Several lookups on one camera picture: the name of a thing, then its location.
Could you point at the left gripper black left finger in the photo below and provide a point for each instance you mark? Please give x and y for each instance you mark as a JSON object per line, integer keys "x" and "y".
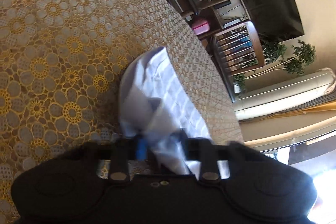
{"x": 114, "y": 158}

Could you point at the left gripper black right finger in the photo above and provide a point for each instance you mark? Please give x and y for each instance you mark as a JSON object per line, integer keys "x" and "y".
{"x": 208, "y": 154}

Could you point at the lilac white striped shirt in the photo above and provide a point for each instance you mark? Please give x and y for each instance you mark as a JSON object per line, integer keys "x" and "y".
{"x": 154, "y": 104}

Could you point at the white plant pot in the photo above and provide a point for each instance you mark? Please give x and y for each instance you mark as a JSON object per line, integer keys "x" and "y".
{"x": 237, "y": 89}

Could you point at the wooden chair dark seat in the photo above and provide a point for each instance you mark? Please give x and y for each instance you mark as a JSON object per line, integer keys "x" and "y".
{"x": 235, "y": 50}

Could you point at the white standing air conditioner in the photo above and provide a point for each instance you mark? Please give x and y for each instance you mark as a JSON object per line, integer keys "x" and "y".
{"x": 284, "y": 95}

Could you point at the pink plastic box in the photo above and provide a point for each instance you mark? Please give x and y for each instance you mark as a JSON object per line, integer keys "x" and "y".
{"x": 200, "y": 26}

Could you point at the yellow curtain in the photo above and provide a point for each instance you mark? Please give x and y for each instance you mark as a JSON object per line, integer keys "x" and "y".
{"x": 329, "y": 106}

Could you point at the gold lace tablecloth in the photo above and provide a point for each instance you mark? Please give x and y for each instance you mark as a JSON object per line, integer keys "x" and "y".
{"x": 61, "y": 65}

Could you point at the green potted plant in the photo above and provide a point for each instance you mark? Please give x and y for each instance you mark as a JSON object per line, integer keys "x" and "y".
{"x": 278, "y": 57}

